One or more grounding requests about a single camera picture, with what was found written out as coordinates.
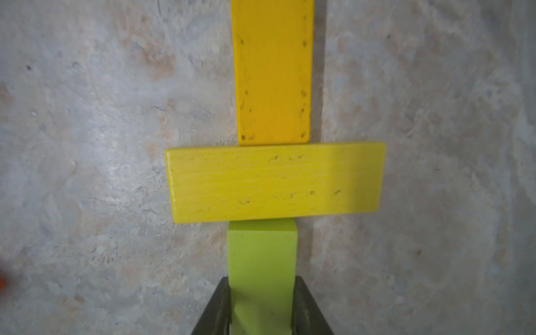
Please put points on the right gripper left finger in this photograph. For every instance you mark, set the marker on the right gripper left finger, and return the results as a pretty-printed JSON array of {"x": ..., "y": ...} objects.
[{"x": 216, "y": 318}]

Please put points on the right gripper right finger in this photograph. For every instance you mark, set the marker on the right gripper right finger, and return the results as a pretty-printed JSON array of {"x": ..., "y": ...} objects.
[{"x": 307, "y": 317}]

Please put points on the lime green block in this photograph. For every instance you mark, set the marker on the lime green block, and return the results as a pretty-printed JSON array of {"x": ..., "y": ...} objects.
[{"x": 262, "y": 261}]

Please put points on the yellow long block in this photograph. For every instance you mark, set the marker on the yellow long block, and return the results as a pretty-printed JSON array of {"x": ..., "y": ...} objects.
[{"x": 211, "y": 184}]

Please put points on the yellow short block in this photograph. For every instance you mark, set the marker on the yellow short block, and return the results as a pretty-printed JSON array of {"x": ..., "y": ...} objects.
[{"x": 273, "y": 45}]

